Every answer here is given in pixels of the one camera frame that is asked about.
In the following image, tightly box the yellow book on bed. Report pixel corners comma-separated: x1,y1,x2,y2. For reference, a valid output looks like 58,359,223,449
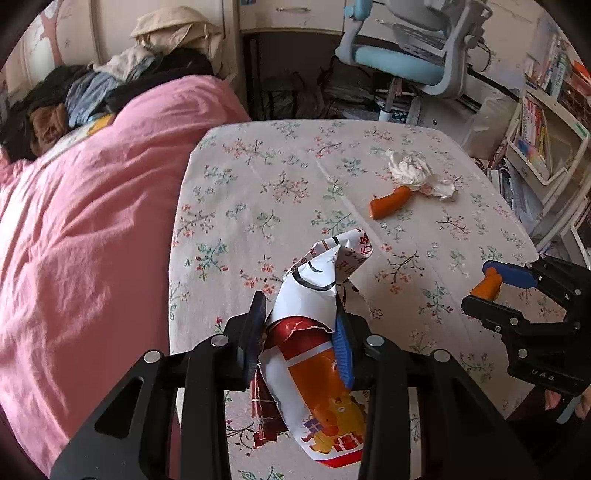
44,113,116,159

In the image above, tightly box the pile of clothes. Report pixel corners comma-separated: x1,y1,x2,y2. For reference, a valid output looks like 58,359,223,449
1,1,225,161

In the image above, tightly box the blue grey desk chair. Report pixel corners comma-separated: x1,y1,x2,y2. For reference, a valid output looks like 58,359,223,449
335,1,493,122

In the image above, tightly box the pink duvet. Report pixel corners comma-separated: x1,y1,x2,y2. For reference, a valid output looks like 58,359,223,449
1,76,247,473

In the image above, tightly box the floral tablecloth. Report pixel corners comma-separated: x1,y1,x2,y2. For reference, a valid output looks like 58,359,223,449
168,121,537,414

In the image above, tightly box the orange sausage piece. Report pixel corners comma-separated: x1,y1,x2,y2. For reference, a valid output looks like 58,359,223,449
370,185,413,220
470,267,503,302

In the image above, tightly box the white desk with drawer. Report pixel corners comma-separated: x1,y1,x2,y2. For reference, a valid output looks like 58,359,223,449
239,0,532,99

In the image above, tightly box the white bookshelf with books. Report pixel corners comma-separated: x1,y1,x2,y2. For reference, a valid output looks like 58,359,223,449
496,13,590,268

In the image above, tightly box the white wardrobe with tree decal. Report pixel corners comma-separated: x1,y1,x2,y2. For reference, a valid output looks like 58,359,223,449
1,0,223,93

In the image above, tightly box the red orange snack bag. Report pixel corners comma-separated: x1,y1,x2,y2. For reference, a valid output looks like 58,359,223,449
252,228,373,468

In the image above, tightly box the white crumpled tissue ball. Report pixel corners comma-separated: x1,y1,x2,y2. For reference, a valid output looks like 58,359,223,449
385,149,456,201

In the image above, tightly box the white plastic bag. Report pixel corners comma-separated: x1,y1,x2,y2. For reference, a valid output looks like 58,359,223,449
461,93,518,160

